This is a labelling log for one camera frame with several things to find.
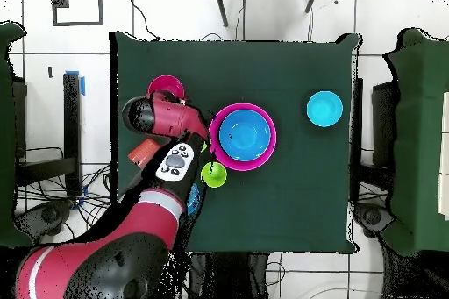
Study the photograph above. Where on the medium blue bowl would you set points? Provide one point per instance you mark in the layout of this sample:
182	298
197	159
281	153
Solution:
194	199

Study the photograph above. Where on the large pink bowl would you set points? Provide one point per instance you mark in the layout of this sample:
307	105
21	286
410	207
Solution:
214	145

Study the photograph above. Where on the orange cup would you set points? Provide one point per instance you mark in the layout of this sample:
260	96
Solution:
144	153

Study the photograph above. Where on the black wheel base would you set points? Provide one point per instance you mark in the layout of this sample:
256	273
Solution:
43	216
372	216

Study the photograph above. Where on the lime green cup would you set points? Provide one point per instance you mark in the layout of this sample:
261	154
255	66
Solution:
214	175

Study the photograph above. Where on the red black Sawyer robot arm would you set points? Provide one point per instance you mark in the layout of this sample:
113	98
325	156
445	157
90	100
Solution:
126	243

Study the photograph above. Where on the green covered side table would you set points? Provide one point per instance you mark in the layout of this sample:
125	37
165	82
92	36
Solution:
7	138
421	138

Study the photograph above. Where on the large blue bowl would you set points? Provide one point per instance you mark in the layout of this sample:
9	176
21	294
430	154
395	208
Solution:
245	134

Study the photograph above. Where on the small light blue bowl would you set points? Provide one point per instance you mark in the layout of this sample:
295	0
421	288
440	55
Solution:
325	108

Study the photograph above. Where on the small red-pink bowl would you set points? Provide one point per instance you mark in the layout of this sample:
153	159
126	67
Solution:
167	85

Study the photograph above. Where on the dark green table cloth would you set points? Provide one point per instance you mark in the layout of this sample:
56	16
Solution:
302	194

